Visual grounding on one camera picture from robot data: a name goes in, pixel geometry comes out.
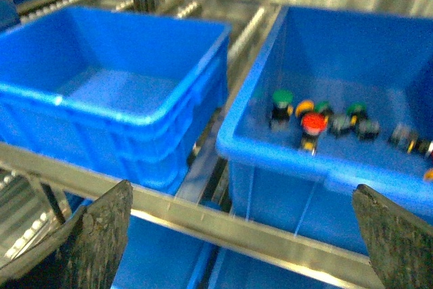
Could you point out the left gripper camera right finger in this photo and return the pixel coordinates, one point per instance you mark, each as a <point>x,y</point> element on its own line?
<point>399,244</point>

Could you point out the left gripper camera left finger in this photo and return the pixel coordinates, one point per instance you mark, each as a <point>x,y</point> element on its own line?
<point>85,252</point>

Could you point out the red button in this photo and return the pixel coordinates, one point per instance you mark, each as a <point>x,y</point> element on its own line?
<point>313,125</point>

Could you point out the blue bin with buttons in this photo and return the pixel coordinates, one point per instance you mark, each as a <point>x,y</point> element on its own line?
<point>340,57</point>

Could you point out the lower shelf blue bin left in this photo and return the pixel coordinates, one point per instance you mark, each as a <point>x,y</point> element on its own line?
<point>159,257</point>

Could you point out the yellow button front edge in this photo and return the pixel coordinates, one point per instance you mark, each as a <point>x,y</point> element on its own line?
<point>428,176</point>

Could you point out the red button lying sideways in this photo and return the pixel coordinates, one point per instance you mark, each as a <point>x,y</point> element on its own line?
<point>408,140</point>

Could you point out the green button right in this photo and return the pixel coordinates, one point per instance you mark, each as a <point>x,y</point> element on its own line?
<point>365,129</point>

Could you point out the green button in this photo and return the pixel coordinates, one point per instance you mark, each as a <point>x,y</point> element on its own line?
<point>365,129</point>
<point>282,109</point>
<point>338,124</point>

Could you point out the green button middle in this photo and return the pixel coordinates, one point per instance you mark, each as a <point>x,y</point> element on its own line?
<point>338,124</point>

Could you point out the blue bin far left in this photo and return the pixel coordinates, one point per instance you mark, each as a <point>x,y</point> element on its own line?
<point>118,93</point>

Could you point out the yellow button tilted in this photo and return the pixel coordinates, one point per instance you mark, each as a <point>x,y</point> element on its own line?
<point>304,107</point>

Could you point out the green button far left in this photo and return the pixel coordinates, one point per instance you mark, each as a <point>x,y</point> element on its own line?
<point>282,109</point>

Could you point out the metal shelf front rail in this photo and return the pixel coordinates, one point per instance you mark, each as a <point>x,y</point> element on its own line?
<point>302,255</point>

